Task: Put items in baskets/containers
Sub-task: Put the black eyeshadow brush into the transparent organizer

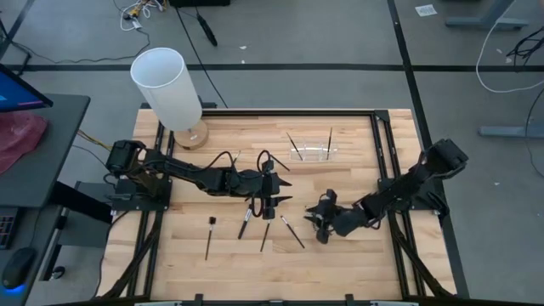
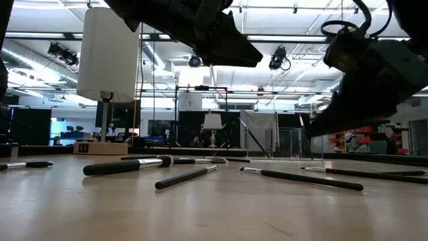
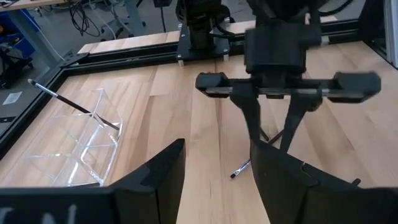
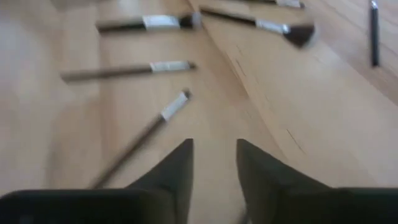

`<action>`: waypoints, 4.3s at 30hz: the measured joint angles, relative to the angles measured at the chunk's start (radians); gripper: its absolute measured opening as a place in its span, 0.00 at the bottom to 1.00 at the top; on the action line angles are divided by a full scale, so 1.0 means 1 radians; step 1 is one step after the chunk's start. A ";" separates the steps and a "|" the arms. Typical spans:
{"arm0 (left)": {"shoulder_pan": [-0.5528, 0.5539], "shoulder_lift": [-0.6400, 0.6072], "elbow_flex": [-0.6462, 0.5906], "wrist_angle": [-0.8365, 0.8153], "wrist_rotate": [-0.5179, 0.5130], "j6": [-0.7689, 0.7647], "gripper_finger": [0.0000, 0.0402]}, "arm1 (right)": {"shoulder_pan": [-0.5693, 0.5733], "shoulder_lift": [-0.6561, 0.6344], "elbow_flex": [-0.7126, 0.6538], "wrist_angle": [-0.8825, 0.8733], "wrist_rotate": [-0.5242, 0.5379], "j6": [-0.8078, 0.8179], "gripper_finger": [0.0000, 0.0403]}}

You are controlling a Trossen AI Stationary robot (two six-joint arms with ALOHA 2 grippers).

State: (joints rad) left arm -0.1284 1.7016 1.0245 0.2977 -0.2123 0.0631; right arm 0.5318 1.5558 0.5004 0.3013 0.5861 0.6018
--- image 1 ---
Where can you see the black box on floor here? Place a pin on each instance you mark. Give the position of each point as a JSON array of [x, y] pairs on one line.
[[200, 2]]

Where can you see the black aluminium table frame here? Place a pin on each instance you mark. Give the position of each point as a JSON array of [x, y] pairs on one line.
[[297, 113]]

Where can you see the dark grey side desk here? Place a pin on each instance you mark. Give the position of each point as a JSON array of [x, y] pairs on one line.
[[30, 238]]

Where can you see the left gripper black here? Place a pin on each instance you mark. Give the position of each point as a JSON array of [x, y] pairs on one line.
[[268, 187]]

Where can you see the grey desk leg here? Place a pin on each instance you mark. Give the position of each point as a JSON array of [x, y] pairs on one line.
[[484, 22]]

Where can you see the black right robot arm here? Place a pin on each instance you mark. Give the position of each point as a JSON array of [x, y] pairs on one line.
[[404, 187]]

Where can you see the black keyboard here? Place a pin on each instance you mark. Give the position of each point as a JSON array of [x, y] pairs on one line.
[[6, 231]]

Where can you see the long thin black makeup brush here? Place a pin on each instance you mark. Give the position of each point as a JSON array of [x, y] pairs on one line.
[[294, 147]]

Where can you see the black computer mouse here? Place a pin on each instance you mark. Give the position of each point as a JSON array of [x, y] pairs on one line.
[[18, 268]]

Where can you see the black handheld floor device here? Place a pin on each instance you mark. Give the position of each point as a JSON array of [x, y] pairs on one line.
[[207, 30]]

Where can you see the white shade wooden base lamp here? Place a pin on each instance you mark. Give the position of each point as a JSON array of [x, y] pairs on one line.
[[166, 89]]

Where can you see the square-head black brush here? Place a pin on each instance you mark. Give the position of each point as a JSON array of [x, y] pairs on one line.
[[212, 220]]

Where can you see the clear acrylic brush organizer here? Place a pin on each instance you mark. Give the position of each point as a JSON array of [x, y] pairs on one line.
[[314, 153]]

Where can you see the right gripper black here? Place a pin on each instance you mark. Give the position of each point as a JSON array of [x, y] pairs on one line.
[[330, 217]]

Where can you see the black caster wheel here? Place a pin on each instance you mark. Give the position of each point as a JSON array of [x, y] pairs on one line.
[[57, 272]]

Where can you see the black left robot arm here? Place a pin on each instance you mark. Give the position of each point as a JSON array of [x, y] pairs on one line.
[[187, 172]]

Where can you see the black computer monitor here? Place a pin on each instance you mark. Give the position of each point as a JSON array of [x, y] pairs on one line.
[[13, 91]]

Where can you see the grey desk foot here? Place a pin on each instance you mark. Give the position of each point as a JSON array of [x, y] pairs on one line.
[[506, 131]]

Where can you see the black desk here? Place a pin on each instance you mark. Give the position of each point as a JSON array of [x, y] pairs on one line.
[[55, 140]]

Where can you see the white paper sheet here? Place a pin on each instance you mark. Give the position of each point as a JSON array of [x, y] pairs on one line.
[[426, 9]]

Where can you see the thick round-head makeup brush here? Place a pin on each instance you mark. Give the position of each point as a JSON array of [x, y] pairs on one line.
[[244, 225]]

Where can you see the red cloth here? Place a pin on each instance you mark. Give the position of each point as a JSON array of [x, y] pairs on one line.
[[17, 136]]

